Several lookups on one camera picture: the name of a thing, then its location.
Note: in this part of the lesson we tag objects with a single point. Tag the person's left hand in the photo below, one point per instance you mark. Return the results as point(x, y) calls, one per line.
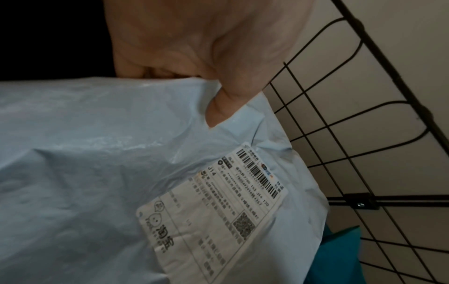
point(210, 36)

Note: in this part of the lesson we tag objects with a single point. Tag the teal mailer parcel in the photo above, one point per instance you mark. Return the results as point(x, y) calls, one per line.
point(340, 258)

